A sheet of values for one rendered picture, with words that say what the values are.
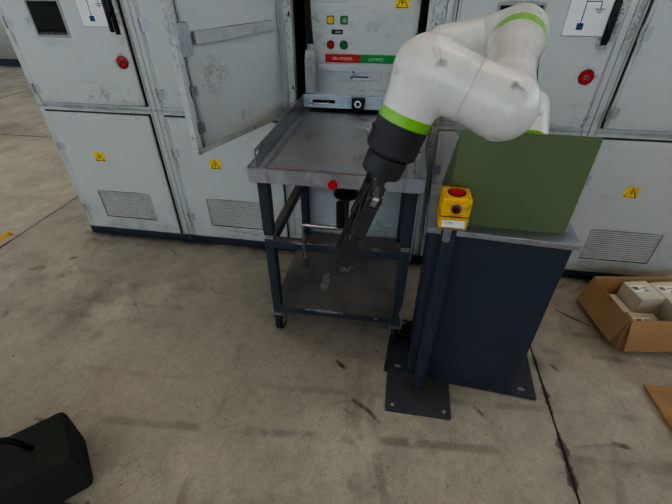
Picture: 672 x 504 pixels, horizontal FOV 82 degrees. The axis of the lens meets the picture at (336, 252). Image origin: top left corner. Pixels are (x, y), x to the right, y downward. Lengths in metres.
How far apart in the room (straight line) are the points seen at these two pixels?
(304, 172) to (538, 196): 0.74
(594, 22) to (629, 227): 1.01
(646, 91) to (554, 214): 0.95
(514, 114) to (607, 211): 1.74
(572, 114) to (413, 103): 1.47
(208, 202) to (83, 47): 0.93
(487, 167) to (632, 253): 1.48
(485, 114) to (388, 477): 1.23
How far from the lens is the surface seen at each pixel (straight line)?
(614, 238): 2.46
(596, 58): 2.03
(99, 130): 2.56
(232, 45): 1.74
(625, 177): 2.28
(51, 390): 2.06
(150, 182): 2.53
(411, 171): 1.37
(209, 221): 2.48
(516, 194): 1.26
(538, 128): 1.37
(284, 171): 1.38
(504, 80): 0.65
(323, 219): 2.24
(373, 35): 1.94
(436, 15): 1.89
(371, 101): 1.98
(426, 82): 0.64
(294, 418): 1.63
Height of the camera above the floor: 1.39
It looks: 36 degrees down
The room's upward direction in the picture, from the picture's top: straight up
